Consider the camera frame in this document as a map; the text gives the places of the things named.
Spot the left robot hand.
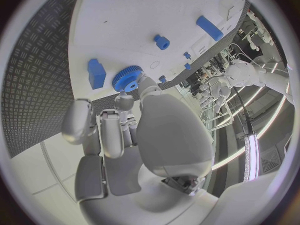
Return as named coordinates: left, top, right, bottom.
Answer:
left=198, top=75, right=233, bottom=114

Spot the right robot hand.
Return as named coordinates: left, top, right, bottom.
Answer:
left=60, top=72, right=220, bottom=225

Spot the blue gear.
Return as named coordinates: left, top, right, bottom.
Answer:
left=111, top=65, right=145, bottom=93

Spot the white task board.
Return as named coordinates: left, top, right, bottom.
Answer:
left=67, top=0, right=250, bottom=102

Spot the blue long cylinder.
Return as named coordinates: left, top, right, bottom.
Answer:
left=195, top=15, right=225, bottom=42

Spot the blue plug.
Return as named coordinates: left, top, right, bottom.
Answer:
left=153, top=34, right=171, bottom=51

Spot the glowing light bar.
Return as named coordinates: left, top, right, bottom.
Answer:
left=242, top=133, right=261, bottom=183

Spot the blue block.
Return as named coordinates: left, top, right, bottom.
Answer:
left=86, top=58, right=107, bottom=90

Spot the white cable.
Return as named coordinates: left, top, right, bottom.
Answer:
left=227, top=42, right=259, bottom=64
left=230, top=52, right=289, bottom=73

